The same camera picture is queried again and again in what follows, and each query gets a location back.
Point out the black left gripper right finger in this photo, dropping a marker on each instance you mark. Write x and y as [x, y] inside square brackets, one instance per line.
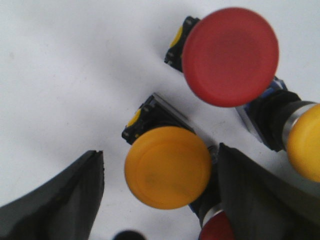
[261, 206]

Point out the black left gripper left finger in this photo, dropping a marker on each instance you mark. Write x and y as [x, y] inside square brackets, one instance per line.
[64, 208]

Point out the red mushroom push button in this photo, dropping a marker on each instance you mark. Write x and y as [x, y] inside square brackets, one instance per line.
[208, 207]
[228, 58]

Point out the yellow mushroom push button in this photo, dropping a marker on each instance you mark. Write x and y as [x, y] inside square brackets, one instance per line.
[168, 165]
[282, 121]

